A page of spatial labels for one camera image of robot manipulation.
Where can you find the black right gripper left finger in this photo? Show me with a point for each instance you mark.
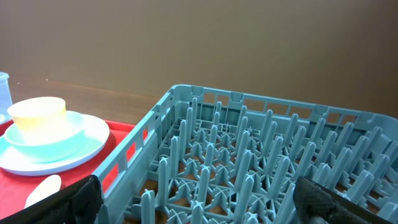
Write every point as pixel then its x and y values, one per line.
pixel 79 203

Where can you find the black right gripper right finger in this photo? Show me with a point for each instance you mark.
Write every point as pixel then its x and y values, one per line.
pixel 315 203

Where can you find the white plastic spoon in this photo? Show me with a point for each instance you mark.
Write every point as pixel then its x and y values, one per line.
pixel 46 188

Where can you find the grey dishwasher rack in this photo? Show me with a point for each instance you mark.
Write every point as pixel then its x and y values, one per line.
pixel 204 155

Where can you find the light blue bowl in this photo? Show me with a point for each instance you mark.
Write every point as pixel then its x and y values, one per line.
pixel 54 145

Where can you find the light blue plate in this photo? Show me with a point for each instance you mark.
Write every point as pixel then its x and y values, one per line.
pixel 96 133

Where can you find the yellow plastic cup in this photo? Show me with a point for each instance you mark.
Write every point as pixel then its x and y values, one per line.
pixel 40 119

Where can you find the clear plastic bin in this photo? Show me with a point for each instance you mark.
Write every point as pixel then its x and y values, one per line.
pixel 5 97

